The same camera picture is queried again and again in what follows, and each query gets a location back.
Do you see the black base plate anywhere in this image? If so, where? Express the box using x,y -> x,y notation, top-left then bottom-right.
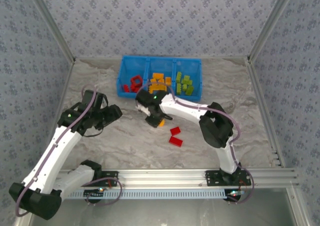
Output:
73,170 -> 119,188
205,169 -> 252,187

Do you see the aluminium side rail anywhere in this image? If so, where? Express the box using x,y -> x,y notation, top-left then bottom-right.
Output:
12,59 -> 77,226
244,57 -> 287,168

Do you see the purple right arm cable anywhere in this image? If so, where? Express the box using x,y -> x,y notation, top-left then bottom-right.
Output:
134,80 -> 242,167

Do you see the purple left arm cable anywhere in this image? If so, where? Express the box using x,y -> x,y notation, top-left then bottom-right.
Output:
15,84 -> 98,217

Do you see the black left camera cable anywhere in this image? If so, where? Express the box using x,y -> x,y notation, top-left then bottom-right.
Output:
83,124 -> 106,138

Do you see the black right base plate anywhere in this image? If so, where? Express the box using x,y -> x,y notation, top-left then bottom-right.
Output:
205,169 -> 252,187

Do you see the controller board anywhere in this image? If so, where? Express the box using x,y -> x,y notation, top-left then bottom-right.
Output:
83,187 -> 106,204
223,188 -> 245,204

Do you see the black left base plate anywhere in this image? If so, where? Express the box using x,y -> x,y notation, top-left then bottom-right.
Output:
73,170 -> 119,188

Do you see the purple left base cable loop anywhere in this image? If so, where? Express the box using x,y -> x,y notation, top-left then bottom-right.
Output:
84,177 -> 123,207

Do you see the red square frame lego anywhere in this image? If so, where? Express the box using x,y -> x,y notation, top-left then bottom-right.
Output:
130,75 -> 144,87

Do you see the right controller board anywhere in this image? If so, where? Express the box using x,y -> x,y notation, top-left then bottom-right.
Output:
223,188 -> 245,204

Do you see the long aluminium frame rail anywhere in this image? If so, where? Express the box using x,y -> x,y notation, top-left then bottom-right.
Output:
58,167 -> 300,188

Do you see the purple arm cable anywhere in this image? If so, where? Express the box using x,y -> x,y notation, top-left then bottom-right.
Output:
15,84 -> 98,217
134,80 -> 242,167

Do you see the large red lego brick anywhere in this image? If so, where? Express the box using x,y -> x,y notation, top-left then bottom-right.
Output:
168,135 -> 184,148

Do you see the left controller board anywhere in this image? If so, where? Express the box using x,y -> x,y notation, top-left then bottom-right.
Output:
83,187 -> 106,204

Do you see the pale blue slotted cable duct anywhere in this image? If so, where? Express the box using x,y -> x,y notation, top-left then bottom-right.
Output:
59,187 -> 227,200

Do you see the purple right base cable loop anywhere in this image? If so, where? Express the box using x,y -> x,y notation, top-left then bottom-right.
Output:
226,168 -> 255,204

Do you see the aluminium frame post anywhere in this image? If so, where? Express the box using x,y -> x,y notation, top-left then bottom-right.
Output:
24,0 -> 77,64
246,0 -> 298,62

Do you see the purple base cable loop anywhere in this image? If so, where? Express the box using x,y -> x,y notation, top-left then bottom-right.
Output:
226,168 -> 255,204
84,177 -> 123,207

